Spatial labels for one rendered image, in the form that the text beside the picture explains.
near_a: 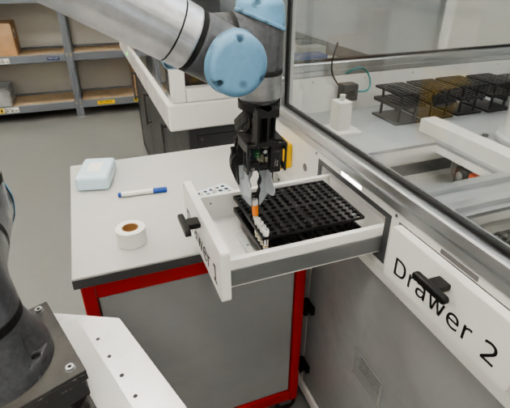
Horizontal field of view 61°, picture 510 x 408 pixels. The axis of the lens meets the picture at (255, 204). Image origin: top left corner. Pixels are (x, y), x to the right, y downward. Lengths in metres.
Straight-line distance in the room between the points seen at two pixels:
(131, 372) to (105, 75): 4.47
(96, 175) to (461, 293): 1.01
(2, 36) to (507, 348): 4.44
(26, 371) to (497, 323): 0.64
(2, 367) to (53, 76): 4.56
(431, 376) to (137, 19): 0.78
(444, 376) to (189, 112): 1.17
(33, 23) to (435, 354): 4.67
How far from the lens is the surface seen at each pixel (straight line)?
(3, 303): 0.64
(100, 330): 0.87
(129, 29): 0.50
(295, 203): 0.92
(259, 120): 0.70
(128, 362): 0.81
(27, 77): 5.13
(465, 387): 0.87
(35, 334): 0.69
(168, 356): 1.23
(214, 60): 0.51
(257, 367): 1.38
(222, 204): 0.98
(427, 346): 0.91
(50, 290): 2.28
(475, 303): 0.73
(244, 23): 0.68
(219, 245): 0.74
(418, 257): 0.79
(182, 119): 1.62
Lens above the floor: 1.35
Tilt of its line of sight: 30 degrees down
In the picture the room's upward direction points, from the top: straight up
